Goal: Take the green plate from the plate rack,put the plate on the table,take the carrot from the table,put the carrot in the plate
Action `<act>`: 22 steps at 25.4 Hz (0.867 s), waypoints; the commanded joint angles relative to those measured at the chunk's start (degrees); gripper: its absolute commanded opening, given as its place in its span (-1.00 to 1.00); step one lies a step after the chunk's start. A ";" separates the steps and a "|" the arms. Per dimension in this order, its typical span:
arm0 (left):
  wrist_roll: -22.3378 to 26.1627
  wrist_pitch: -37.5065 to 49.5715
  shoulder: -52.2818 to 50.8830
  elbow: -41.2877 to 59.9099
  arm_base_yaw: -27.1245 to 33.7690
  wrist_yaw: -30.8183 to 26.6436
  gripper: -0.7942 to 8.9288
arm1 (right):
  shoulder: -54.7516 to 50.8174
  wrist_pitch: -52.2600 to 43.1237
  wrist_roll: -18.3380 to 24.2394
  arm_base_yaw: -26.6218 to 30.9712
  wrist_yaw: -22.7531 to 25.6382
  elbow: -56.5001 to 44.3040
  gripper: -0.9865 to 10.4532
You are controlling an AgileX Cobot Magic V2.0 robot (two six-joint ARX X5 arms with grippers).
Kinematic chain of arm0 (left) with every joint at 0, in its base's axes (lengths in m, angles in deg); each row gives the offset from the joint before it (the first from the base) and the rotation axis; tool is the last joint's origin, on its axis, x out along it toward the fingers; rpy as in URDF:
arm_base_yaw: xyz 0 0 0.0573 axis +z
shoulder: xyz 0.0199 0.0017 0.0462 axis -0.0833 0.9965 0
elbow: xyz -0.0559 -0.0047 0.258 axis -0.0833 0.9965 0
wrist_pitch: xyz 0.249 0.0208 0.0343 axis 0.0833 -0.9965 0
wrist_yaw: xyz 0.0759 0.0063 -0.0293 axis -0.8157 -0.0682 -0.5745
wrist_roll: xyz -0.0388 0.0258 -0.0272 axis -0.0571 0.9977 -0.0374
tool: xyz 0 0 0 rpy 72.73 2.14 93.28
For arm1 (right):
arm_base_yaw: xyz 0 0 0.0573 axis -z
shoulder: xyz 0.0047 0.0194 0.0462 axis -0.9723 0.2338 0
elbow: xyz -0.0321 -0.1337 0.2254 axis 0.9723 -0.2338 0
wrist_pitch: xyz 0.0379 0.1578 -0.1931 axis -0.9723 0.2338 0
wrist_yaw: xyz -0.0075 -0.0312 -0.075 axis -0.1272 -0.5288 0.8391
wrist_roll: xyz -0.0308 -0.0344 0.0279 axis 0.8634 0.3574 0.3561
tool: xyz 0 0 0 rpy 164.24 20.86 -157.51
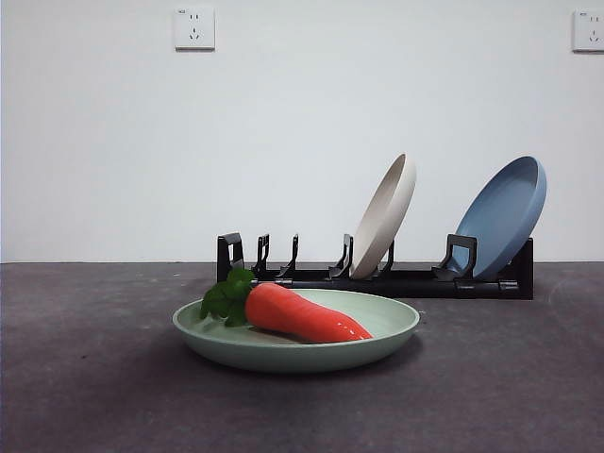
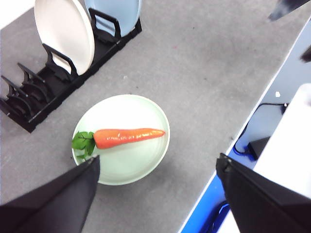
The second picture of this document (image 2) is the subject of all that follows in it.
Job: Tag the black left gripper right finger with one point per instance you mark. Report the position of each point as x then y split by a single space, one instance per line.
262 208

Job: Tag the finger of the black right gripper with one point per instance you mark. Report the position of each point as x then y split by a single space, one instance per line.
285 7
306 55

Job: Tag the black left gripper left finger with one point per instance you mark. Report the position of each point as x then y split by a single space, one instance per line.
48 206

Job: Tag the green round plate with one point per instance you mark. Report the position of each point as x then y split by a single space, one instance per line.
131 165

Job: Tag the orange carrot with green leaves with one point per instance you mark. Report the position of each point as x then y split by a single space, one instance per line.
121 138

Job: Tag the black plate rack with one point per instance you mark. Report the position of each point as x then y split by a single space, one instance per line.
56 87

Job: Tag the blue round plate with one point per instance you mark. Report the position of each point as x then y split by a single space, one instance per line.
121 14

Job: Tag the beige round plate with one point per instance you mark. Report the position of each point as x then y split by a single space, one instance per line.
63 31

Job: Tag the small black adapter box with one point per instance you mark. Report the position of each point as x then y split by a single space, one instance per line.
258 146

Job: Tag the white box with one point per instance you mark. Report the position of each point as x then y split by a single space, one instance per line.
291 145

